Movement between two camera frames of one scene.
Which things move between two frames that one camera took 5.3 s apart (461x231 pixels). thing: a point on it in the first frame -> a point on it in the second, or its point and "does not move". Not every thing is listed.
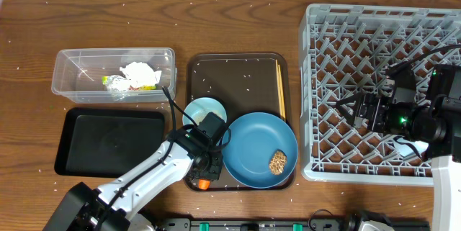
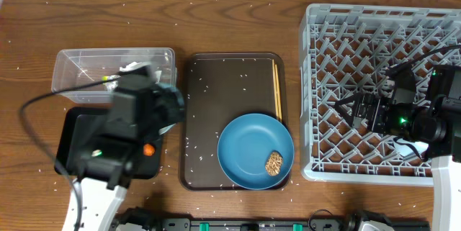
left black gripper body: (211, 170) -> (167, 102)
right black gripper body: (383, 114) does not move
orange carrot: (204, 184) -> (148, 150)
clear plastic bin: (77, 74) does not move
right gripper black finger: (352, 100) does not move
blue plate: (254, 139) does not move
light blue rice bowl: (198, 108) -> (165, 129)
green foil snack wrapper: (114, 83) does not move
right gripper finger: (348, 115) does not move
